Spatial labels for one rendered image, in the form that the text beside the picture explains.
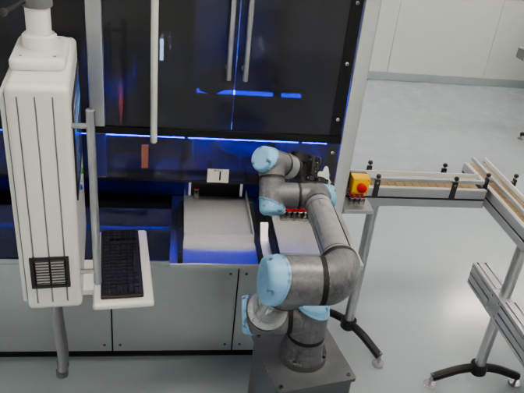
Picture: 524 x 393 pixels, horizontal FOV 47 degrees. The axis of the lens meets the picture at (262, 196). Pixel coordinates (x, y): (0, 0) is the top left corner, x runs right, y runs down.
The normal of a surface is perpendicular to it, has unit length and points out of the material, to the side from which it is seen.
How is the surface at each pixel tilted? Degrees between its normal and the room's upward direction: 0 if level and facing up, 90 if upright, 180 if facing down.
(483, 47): 90
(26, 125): 90
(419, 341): 0
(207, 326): 90
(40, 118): 90
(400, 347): 0
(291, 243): 0
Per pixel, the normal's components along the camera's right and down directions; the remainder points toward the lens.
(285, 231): 0.10, -0.87
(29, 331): 0.11, 0.49
